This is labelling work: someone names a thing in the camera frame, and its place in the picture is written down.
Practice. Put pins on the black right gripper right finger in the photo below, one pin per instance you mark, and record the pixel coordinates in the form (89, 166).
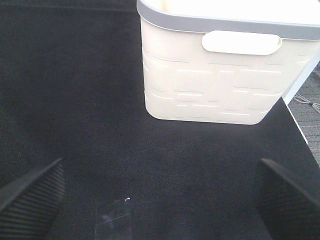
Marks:
(287, 204)

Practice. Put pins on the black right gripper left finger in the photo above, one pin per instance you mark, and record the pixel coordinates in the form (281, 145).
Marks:
(30, 203)

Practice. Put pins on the clear tape strip centre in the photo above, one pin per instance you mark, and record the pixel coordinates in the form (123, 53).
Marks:
(113, 220)

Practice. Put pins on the black table cloth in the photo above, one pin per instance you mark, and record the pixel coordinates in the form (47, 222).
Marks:
(71, 87)

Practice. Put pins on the white plastic basket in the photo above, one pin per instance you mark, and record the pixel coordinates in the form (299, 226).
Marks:
(225, 61)

